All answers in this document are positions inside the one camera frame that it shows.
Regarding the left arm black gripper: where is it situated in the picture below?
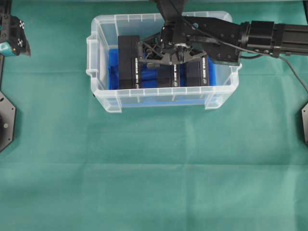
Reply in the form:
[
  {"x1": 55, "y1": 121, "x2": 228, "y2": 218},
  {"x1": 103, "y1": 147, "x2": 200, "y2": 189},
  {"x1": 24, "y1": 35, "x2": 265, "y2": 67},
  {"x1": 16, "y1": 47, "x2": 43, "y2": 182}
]
[{"x1": 0, "y1": 13, "x2": 31, "y2": 56}]

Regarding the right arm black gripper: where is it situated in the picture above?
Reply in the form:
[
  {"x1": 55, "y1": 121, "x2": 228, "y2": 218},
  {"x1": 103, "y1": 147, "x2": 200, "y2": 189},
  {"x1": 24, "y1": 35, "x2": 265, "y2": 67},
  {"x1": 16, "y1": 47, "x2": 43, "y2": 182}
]
[{"x1": 137, "y1": 15, "x2": 240, "y2": 66}]

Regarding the black camera box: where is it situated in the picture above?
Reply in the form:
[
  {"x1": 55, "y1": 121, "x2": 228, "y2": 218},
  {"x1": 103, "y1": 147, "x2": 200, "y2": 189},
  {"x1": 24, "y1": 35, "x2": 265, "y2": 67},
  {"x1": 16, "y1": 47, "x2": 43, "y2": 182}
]
[
  {"x1": 156, "y1": 65, "x2": 180, "y2": 88},
  {"x1": 118, "y1": 36, "x2": 141, "y2": 90},
  {"x1": 184, "y1": 56, "x2": 210, "y2": 87}
]

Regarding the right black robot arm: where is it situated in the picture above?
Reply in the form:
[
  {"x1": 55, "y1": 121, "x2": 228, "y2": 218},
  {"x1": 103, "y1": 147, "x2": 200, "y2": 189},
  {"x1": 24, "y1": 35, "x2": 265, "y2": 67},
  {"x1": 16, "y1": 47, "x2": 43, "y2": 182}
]
[{"x1": 137, "y1": 16, "x2": 308, "y2": 66}]

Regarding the blue liner sheet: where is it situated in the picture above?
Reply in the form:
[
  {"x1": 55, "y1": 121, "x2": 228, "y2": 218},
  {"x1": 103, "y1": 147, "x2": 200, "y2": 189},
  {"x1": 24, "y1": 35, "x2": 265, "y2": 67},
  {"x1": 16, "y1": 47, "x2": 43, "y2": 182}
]
[{"x1": 101, "y1": 49, "x2": 216, "y2": 111}]

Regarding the clear plastic storage bin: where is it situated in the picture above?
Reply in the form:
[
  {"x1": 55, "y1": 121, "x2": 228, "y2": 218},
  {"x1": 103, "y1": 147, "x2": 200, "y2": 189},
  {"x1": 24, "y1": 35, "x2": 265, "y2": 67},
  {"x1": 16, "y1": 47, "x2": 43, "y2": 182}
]
[{"x1": 86, "y1": 13, "x2": 242, "y2": 113}]

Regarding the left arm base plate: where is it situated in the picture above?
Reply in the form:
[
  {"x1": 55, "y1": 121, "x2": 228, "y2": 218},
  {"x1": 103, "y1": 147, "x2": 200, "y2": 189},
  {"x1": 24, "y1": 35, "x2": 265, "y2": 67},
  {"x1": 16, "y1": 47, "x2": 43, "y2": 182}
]
[{"x1": 0, "y1": 92, "x2": 16, "y2": 152}]

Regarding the black cable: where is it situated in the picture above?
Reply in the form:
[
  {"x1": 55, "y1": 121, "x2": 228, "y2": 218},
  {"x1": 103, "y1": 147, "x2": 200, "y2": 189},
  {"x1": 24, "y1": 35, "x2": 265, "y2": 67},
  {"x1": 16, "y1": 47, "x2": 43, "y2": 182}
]
[{"x1": 166, "y1": 0, "x2": 308, "y2": 94}]

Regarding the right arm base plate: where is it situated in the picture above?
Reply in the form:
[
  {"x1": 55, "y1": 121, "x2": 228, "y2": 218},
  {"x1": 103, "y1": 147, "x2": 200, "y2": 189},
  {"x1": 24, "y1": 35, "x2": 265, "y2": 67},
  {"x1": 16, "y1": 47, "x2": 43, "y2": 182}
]
[{"x1": 301, "y1": 103, "x2": 308, "y2": 145}]

